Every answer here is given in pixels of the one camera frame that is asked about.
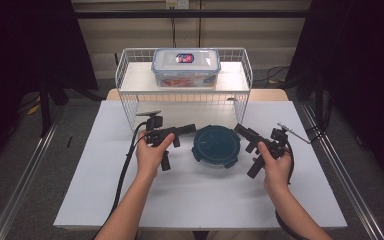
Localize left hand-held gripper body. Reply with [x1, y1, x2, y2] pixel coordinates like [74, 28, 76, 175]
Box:
[135, 110, 178, 172]

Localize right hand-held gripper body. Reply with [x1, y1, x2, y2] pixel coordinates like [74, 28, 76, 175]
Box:
[246, 122, 312, 180]

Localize dark teal container lid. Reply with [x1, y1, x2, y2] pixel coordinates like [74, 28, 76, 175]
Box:
[191, 124, 242, 170]

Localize white wire shelf rack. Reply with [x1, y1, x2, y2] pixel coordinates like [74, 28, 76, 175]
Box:
[114, 47, 254, 134]

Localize clear rectangular food container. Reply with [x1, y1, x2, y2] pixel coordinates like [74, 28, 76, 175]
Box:
[151, 48, 222, 89]

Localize person's left hand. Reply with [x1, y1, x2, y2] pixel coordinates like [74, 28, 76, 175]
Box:
[135, 131, 176, 181]

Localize person's right hand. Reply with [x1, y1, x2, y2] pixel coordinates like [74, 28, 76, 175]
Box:
[252, 141, 293, 198]

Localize light wooden table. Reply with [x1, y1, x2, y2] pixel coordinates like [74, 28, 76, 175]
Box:
[105, 88, 290, 102]

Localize person's beige trousers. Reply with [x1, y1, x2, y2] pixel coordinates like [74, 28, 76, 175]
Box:
[138, 229, 283, 240]

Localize black metal stand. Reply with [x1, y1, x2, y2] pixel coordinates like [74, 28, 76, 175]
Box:
[37, 76, 70, 138]

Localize black curtain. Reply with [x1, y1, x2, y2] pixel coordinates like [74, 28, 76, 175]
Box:
[0, 0, 98, 178]
[285, 0, 384, 192]

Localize black horizontal bar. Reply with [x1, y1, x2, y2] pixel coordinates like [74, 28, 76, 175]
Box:
[74, 9, 310, 20]

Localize yellow floor tape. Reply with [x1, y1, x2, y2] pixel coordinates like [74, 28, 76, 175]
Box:
[27, 96, 42, 116]

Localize right hand-held gripper black cable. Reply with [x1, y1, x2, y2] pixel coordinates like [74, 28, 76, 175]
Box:
[274, 139, 312, 240]

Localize hand-held gripper black cable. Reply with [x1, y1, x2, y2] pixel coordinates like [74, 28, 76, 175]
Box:
[92, 121, 148, 240]
[274, 139, 312, 240]

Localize left hand-held gripper black cable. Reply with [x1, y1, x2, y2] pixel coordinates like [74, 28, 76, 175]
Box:
[92, 121, 148, 240]

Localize black floor cables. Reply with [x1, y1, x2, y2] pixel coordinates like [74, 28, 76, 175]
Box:
[253, 65, 292, 85]

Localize metal floor rail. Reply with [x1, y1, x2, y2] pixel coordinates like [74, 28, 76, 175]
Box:
[0, 106, 66, 240]
[298, 101, 384, 240]

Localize black hanging cable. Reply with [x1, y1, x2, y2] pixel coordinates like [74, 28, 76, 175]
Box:
[170, 8, 178, 50]

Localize white wall outlet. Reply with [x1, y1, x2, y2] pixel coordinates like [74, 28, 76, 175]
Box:
[165, 0, 190, 10]

